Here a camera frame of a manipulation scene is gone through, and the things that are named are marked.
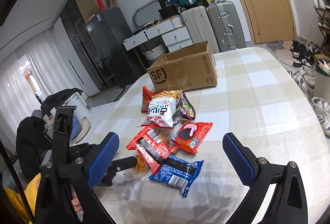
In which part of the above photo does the clear pastry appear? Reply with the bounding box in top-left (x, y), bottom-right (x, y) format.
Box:
top-left (124, 154), bottom-right (149, 181)

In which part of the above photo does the red snack bar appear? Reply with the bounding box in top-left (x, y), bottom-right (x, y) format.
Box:
top-left (126, 125), bottom-right (178, 175)

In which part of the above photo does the blue Oreo packet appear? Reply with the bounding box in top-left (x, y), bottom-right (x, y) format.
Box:
top-left (149, 155), bottom-right (204, 198)

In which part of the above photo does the white noodle snack bag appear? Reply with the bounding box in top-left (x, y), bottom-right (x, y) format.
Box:
top-left (142, 90), bottom-right (183, 128)

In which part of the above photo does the red Oreo packet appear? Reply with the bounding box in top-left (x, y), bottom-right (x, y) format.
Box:
top-left (171, 122), bottom-right (213, 154)

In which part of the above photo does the purple candy bag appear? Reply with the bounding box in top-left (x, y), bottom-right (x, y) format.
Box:
top-left (173, 90), bottom-right (196, 124)

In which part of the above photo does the red snack bag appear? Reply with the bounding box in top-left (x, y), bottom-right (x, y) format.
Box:
top-left (141, 86), bottom-right (154, 113)

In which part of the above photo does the yellow sleeve forearm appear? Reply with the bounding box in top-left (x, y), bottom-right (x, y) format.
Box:
top-left (4, 173), bottom-right (41, 223)

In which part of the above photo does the person's left hand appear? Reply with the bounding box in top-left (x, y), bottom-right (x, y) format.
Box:
top-left (71, 187), bottom-right (83, 212)

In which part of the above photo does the white kettle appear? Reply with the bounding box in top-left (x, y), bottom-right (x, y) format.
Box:
top-left (64, 92), bottom-right (90, 120)

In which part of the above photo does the black clothing pile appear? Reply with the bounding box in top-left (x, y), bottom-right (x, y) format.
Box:
top-left (41, 88), bottom-right (83, 118)

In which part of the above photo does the patterned floor rug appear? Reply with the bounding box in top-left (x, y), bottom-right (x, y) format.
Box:
top-left (114, 84), bottom-right (132, 102)

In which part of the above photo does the white curtain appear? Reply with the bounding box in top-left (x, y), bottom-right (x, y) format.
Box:
top-left (1, 28), bottom-right (82, 138)

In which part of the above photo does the white high-top sneaker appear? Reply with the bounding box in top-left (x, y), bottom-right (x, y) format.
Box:
top-left (312, 97), bottom-right (330, 137)

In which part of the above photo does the woven laundry basket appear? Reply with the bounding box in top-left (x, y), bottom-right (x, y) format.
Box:
top-left (143, 42), bottom-right (167, 61)

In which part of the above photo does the SF cardboard box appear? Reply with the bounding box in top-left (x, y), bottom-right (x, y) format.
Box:
top-left (147, 42), bottom-right (217, 91)

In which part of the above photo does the white bin with utensils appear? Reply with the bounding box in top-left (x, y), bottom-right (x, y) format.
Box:
top-left (314, 55), bottom-right (330, 102)

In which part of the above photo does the black refrigerator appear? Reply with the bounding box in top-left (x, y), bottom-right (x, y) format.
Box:
top-left (86, 8), bottom-right (145, 88)

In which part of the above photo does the dark tall cabinet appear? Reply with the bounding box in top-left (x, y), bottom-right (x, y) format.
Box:
top-left (60, 0), bottom-right (107, 91)

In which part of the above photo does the white drawer desk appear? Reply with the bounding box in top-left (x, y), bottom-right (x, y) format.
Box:
top-left (123, 15), bottom-right (193, 52)

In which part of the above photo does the oval mirror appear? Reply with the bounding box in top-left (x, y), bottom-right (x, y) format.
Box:
top-left (132, 0), bottom-right (162, 28)

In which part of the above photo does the beige suitcase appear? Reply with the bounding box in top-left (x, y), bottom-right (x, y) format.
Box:
top-left (181, 6), bottom-right (220, 53)

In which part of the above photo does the door mat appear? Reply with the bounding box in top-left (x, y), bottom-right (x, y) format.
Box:
top-left (267, 41), bottom-right (297, 69)

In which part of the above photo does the silver aluminium suitcase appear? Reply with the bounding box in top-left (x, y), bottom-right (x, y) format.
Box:
top-left (206, 1), bottom-right (246, 52)

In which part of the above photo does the shoe rack with shoes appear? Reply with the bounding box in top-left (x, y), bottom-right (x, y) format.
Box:
top-left (312, 0), bottom-right (329, 47)

